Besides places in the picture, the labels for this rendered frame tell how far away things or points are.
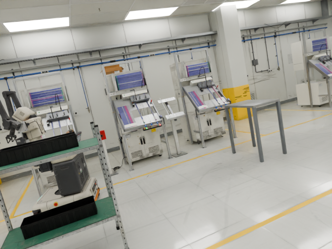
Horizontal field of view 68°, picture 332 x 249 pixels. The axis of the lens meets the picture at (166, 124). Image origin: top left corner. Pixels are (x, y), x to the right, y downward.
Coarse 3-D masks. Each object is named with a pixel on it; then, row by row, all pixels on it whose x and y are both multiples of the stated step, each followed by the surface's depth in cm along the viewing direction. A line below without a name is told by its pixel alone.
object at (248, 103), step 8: (232, 104) 390; (240, 104) 370; (248, 104) 353; (256, 104) 336; (264, 104) 336; (280, 104) 345; (248, 112) 410; (256, 112) 333; (280, 112) 346; (256, 120) 334; (280, 120) 347; (256, 128) 335; (280, 128) 351; (232, 136) 401; (256, 136) 339; (232, 144) 402; (232, 152) 407
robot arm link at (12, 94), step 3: (6, 93) 305; (9, 93) 305; (12, 93) 307; (15, 93) 311; (12, 96) 307; (15, 96) 309; (12, 99) 308; (15, 99) 309; (15, 102) 309; (18, 102) 310; (15, 105) 309; (18, 105) 310
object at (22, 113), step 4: (20, 108) 284; (24, 108) 291; (28, 108) 300; (16, 112) 283; (20, 112) 283; (24, 112) 284; (28, 112) 287; (32, 112) 297; (12, 116) 283; (16, 116) 283; (20, 116) 284; (24, 116) 284; (28, 116) 286; (20, 120) 285; (24, 120) 285
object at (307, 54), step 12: (324, 36) 643; (300, 48) 635; (312, 48) 619; (324, 48) 635; (300, 60) 643; (312, 60) 626; (324, 60) 624; (312, 72) 693; (324, 72) 596; (300, 84) 661; (312, 84) 629; (324, 84) 624; (300, 96) 670; (312, 96) 637; (324, 96) 627
